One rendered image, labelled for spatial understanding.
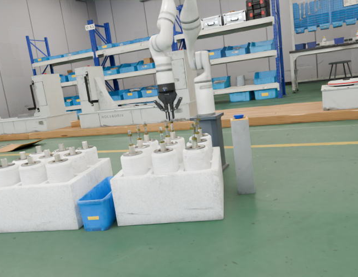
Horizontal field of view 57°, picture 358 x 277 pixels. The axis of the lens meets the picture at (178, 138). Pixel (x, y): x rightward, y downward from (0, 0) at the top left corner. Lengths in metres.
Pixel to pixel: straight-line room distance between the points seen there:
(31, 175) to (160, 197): 0.51
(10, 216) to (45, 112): 3.23
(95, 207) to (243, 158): 0.61
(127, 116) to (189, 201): 2.63
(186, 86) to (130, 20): 7.91
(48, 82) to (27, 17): 5.20
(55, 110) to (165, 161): 3.55
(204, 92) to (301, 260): 1.01
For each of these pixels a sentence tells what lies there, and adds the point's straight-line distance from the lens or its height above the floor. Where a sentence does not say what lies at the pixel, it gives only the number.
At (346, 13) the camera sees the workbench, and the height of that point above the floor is 1.30.
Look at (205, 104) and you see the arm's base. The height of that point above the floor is 0.36.
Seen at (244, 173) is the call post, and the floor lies 0.09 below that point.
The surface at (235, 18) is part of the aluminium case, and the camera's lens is 5.99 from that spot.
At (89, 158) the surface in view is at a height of 0.21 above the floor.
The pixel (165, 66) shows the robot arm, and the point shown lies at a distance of 1.39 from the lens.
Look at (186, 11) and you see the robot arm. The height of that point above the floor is 0.80.
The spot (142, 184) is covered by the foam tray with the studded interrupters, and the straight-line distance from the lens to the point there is 1.18.
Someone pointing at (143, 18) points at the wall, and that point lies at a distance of 10.93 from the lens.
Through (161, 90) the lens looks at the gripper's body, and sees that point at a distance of 1.39.
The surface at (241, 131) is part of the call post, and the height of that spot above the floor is 0.27.
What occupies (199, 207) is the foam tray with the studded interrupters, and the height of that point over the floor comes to 0.05.
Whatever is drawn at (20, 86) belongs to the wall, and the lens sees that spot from 9.04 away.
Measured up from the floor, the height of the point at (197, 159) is 0.22.
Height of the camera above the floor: 0.50
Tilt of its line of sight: 10 degrees down
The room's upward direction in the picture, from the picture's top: 8 degrees counter-clockwise
